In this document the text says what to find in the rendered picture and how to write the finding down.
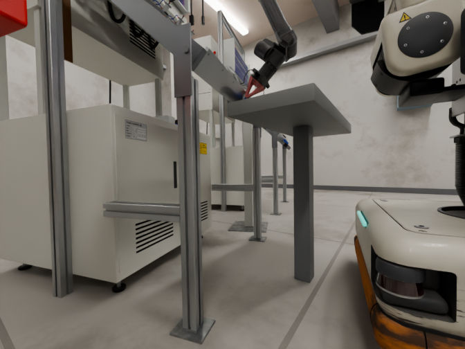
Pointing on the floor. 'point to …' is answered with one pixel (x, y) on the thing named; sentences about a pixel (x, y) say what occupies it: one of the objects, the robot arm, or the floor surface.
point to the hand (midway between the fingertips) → (247, 95)
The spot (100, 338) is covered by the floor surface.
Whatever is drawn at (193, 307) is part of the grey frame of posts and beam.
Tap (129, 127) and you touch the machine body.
